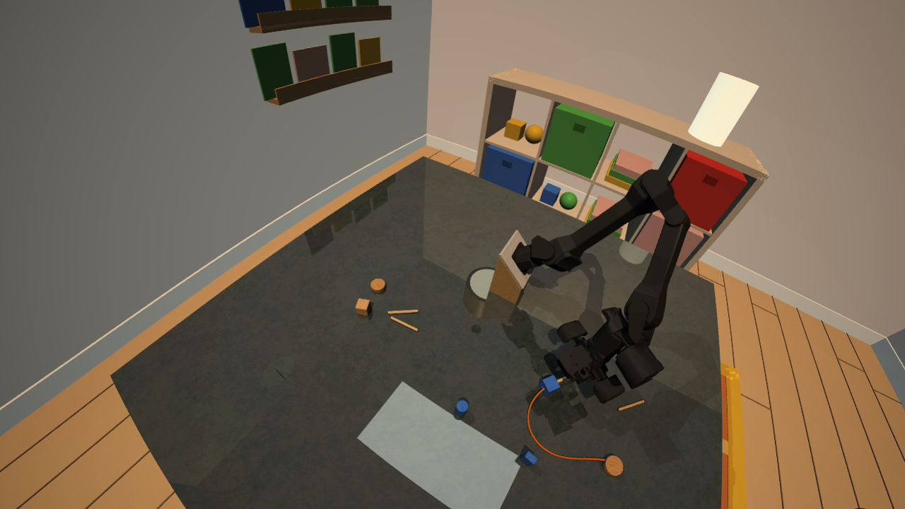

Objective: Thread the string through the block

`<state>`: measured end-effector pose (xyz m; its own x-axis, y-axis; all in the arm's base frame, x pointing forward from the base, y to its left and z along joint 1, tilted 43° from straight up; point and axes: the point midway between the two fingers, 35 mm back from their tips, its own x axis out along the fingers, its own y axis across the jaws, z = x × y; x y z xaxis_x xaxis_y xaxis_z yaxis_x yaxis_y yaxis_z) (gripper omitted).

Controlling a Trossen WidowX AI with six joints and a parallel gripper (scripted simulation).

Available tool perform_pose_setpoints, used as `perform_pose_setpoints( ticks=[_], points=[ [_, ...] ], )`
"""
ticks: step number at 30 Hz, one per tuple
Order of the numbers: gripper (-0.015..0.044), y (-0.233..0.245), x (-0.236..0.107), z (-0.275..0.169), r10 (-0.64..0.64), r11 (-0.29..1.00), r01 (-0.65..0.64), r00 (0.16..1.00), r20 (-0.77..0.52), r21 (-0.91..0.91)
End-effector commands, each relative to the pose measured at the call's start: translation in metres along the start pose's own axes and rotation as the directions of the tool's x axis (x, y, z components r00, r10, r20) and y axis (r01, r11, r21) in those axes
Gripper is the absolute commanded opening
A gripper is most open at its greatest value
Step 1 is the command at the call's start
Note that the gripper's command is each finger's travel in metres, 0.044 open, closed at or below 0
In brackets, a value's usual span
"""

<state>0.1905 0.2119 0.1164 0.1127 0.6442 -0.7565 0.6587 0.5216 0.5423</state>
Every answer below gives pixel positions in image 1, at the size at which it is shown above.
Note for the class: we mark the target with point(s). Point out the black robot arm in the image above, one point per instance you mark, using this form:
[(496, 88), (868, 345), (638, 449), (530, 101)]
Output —
[(645, 308)]

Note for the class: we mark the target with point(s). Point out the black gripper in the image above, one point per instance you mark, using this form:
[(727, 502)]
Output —
[(609, 387)]

